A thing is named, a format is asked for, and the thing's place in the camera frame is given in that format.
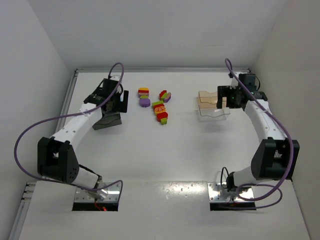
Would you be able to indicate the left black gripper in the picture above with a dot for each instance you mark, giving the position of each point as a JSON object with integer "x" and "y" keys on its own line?
{"x": 124, "y": 101}

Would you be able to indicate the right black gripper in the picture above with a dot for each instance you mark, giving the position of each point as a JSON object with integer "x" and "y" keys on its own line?
{"x": 222, "y": 97}

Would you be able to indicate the purple round lego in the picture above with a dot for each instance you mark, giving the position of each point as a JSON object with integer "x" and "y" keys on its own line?
{"x": 144, "y": 101}

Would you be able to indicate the red yellow striped lego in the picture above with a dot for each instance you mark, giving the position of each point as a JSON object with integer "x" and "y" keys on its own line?
{"x": 143, "y": 92}

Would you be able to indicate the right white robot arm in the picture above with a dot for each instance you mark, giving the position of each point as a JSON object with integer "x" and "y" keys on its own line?
{"x": 276, "y": 155}

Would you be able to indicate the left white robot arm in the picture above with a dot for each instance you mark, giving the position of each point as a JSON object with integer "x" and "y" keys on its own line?
{"x": 56, "y": 155}

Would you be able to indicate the grey plastic bin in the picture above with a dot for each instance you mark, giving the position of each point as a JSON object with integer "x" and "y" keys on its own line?
{"x": 110, "y": 119}

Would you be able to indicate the orange translucent bin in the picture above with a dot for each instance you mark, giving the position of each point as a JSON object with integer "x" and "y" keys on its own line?
{"x": 207, "y": 100}

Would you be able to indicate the clear plastic bin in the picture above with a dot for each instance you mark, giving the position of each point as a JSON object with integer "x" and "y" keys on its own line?
{"x": 213, "y": 114}

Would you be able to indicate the green red orange lego stack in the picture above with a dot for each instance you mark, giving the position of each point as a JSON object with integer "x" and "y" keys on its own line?
{"x": 160, "y": 112}

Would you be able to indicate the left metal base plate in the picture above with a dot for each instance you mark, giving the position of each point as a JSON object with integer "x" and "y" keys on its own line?
{"x": 108, "y": 195}

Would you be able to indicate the metal base plate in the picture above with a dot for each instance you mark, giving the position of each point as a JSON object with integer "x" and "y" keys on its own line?
{"x": 108, "y": 195}
{"x": 219, "y": 195}

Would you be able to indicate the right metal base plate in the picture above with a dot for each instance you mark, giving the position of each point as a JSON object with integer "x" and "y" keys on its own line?
{"x": 219, "y": 195}

